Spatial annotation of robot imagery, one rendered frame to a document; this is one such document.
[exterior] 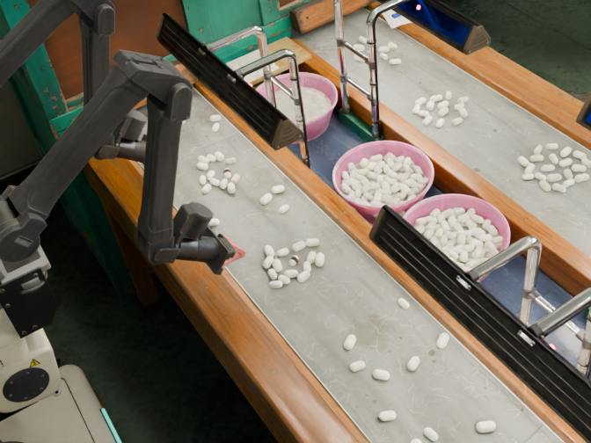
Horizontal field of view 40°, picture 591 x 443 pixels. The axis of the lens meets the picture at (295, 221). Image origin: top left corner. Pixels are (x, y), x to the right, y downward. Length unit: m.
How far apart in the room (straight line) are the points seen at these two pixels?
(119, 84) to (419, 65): 1.36
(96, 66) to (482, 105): 1.11
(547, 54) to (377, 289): 2.29
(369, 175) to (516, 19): 2.19
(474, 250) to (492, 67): 0.72
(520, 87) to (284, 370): 1.15
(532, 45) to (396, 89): 1.65
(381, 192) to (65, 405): 1.08
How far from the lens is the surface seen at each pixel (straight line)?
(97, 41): 1.89
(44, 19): 1.81
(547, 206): 2.10
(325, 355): 1.79
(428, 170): 2.17
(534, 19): 4.24
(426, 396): 1.72
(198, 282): 1.95
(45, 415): 2.46
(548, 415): 1.69
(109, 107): 1.42
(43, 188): 1.46
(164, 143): 1.51
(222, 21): 2.58
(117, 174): 2.31
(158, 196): 1.59
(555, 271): 2.00
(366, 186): 2.14
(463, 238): 2.00
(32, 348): 1.90
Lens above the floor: 2.19
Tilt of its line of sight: 44 degrees down
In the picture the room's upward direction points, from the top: 9 degrees counter-clockwise
